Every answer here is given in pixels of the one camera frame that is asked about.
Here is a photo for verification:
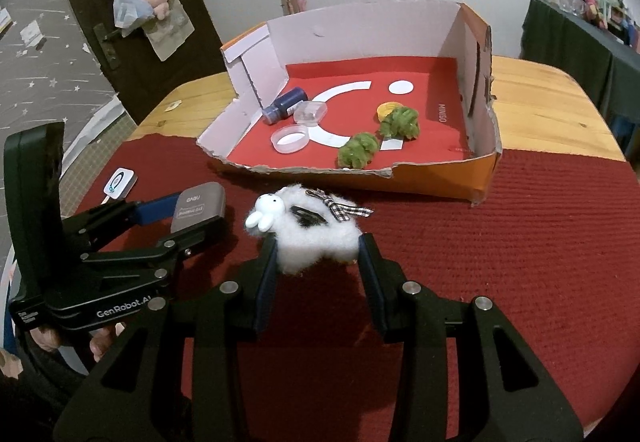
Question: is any small clear plastic box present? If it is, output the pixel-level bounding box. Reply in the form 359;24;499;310
292;101;329;127

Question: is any dark cloth covered table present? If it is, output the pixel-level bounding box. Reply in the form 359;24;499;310
520;0;640;125

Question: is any orange cardboard box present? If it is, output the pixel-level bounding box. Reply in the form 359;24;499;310
196;0;502;208

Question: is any row of small figurines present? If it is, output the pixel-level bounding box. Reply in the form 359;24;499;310
537;0;640;48

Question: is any white square charger device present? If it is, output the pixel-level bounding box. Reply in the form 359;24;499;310
102;168;137;200

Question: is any red woven mat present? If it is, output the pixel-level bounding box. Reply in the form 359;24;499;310
60;134;640;442

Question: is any round clear plastic lid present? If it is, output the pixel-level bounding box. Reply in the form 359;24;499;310
271;123;311;154

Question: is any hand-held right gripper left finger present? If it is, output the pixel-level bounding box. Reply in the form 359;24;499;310
52;237;280;442

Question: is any green plush toy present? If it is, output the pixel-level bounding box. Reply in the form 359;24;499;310
379;106;421;142
337;132;381;169

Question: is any clear plastic bag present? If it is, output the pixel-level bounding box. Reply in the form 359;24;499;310
112;0;154;29

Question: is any grey square case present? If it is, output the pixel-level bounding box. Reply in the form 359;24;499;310
170;182;227;234

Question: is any blue paint bottle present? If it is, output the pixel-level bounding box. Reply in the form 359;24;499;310
262;87;310;125

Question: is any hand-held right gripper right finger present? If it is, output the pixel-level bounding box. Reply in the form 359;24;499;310
357;232;586;442

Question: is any person's left hand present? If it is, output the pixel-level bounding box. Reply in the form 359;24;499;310
0;324;125;379

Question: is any white fluffy sheep plush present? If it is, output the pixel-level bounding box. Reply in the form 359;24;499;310
245;184;375;276

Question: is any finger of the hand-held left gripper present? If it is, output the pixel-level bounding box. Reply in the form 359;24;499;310
80;216;227;284
61;192;184;245

